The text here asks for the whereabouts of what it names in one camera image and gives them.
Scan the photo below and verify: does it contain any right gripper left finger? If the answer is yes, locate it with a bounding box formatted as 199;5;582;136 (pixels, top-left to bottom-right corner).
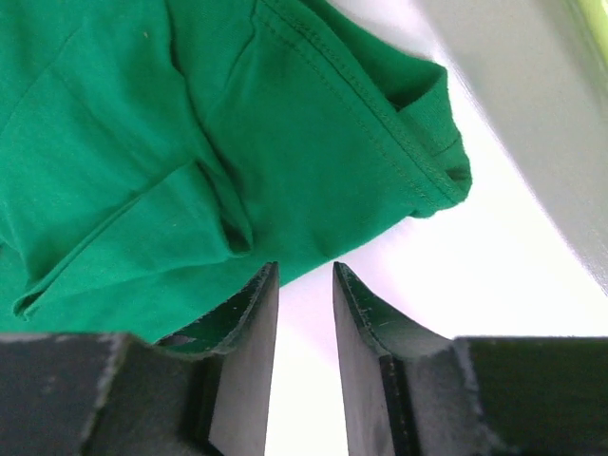
1;263;279;455

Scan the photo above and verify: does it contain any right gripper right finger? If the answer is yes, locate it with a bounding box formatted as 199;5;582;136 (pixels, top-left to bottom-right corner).
332;262;607;455

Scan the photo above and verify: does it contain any lime green plastic bin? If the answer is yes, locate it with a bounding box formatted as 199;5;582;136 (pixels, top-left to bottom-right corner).
566;0;607;79

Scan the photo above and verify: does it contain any green t shirt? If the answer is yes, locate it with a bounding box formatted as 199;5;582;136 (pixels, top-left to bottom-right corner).
1;1;472;342

